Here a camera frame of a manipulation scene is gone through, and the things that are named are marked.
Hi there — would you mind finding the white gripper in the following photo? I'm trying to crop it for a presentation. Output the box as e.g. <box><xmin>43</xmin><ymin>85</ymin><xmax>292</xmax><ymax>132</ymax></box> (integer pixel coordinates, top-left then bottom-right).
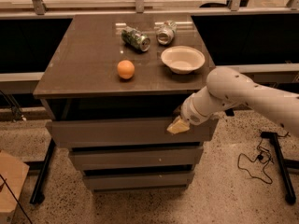
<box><xmin>167</xmin><ymin>97</ymin><xmax>208</xmax><ymax>134</ymax></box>

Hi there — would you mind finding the grey top drawer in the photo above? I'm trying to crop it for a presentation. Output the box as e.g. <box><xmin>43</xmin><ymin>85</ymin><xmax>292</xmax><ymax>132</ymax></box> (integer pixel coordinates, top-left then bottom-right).
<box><xmin>46</xmin><ymin>117</ymin><xmax>218</xmax><ymax>148</ymax></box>

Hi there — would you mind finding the grey drawer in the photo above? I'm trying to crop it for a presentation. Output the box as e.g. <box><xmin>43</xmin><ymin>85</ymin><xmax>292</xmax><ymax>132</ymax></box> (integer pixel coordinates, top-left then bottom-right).
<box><xmin>83</xmin><ymin>171</ymin><xmax>194</xmax><ymax>190</ymax></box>
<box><xmin>69</xmin><ymin>147</ymin><xmax>203</xmax><ymax>171</ymax></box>
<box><xmin>46</xmin><ymin>117</ymin><xmax>218</xmax><ymax>148</ymax></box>

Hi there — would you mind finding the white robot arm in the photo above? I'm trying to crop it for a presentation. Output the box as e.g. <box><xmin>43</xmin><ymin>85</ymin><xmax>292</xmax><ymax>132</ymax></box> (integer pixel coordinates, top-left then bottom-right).
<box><xmin>167</xmin><ymin>66</ymin><xmax>299</xmax><ymax>136</ymax></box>

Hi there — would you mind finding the grey bottom drawer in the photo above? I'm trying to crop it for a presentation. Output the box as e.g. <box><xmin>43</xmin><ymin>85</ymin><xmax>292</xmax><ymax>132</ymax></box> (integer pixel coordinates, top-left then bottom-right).
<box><xmin>83</xmin><ymin>171</ymin><xmax>194</xmax><ymax>190</ymax></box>

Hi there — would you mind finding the grey drawer cabinet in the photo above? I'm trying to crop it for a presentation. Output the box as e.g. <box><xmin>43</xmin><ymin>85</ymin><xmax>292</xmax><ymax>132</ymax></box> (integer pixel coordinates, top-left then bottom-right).
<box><xmin>34</xmin><ymin>14</ymin><xmax>214</xmax><ymax>179</ymax></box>

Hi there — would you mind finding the grey middle drawer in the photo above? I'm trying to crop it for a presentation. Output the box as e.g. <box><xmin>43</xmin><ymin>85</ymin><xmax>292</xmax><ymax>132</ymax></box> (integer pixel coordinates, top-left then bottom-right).
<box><xmin>69</xmin><ymin>147</ymin><xmax>203</xmax><ymax>171</ymax></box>

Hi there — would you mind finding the white paper bowl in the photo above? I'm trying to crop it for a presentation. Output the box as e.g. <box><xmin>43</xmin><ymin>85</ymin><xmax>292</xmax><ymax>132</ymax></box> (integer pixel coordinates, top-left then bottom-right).
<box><xmin>161</xmin><ymin>46</ymin><xmax>206</xmax><ymax>75</ymax></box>

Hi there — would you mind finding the orange fruit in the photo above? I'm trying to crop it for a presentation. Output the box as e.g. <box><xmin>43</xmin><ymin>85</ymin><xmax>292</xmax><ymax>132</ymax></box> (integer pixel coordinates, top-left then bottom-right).
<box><xmin>117</xmin><ymin>60</ymin><xmax>135</xmax><ymax>79</ymax></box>

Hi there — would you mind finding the silver green soda can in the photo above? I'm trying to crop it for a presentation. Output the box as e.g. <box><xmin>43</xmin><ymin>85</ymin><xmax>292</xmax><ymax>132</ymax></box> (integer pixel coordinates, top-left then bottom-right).
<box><xmin>156</xmin><ymin>21</ymin><xmax>177</xmax><ymax>46</ymax></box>

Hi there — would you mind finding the green crushed soda can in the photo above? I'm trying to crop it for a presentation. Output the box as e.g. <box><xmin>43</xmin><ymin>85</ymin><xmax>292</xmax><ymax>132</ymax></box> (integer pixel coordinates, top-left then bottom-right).
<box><xmin>121</xmin><ymin>26</ymin><xmax>150</xmax><ymax>52</ymax></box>

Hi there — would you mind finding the black right table leg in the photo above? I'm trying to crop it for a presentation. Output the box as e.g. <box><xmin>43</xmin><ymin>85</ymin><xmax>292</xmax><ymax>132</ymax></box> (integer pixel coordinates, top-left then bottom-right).
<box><xmin>261</xmin><ymin>132</ymin><xmax>299</xmax><ymax>204</ymax></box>

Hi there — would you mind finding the black table leg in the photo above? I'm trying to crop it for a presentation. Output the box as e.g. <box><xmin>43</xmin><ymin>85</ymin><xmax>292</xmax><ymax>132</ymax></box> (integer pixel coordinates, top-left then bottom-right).
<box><xmin>261</xmin><ymin>132</ymin><xmax>299</xmax><ymax>204</ymax></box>
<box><xmin>30</xmin><ymin>140</ymin><xmax>55</xmax><ymax>204</ymax></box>

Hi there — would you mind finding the black left table leg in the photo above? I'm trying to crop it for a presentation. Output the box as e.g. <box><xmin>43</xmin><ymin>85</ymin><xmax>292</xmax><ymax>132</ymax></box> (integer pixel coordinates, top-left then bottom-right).
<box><xmin>30</xmin><ymin>140</ymin><xmax>55</xmax><ymax>204</ymax></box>

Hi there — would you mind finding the cardboard box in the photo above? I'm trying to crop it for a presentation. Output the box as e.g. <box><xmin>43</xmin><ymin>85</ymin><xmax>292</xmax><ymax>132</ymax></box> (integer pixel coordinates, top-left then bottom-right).
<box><xmin>0</xmin><ymin>150</ymin><xmax>29</xmax><ymax>224</ymax></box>

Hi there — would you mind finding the black cable on floor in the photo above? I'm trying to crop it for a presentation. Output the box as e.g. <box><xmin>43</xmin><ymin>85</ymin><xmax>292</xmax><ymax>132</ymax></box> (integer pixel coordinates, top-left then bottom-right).
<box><xmin>237</xmin><ymin>131</ymin><xmax>292</xmax><ymax>186</ymax></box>

